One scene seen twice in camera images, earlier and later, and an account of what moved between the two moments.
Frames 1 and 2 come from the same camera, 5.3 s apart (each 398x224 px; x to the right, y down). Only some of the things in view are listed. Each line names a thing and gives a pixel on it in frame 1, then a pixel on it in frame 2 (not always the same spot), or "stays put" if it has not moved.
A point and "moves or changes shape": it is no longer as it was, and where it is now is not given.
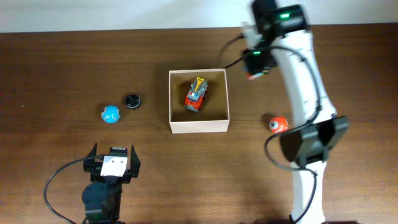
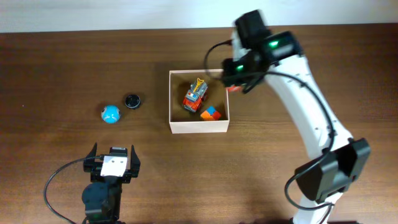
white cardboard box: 198,101 stays put
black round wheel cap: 132,101 stays put
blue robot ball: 111,114 stays put
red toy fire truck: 194,99 stays put
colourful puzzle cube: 263,74 moves or changes shape
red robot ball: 278,124 → 233,88
